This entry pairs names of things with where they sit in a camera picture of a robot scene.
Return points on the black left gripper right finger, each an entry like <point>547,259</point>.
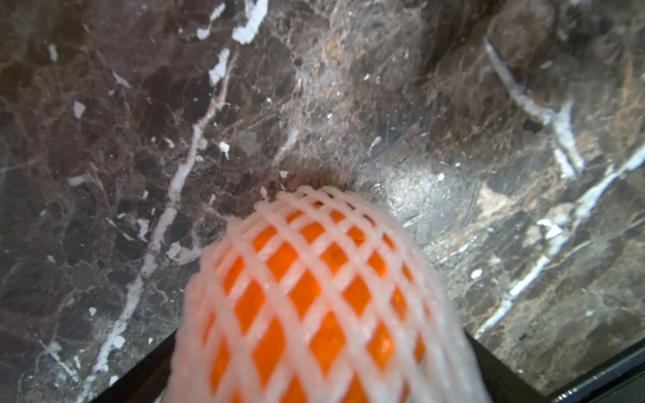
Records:
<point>502,384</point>

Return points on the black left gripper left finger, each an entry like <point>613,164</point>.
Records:
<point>145,381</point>

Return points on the netted orange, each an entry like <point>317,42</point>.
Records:
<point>320,296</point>

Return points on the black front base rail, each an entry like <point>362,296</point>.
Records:
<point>620,379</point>

